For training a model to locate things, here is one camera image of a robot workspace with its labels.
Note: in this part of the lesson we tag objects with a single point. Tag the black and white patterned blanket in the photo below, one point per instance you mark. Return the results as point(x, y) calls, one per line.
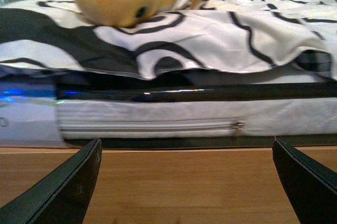
point(51, 37)

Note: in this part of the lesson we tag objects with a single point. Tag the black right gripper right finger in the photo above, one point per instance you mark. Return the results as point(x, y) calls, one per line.
point(309, 185)

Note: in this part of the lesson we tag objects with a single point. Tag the wooden bed frame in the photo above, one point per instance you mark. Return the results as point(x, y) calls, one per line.
point(238, 185)

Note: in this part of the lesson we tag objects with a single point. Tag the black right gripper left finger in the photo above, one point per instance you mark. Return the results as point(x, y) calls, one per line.
point(64, 195)

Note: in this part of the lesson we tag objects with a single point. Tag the white mattress with zipper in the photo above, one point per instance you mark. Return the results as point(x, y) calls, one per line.
point(183, 110)

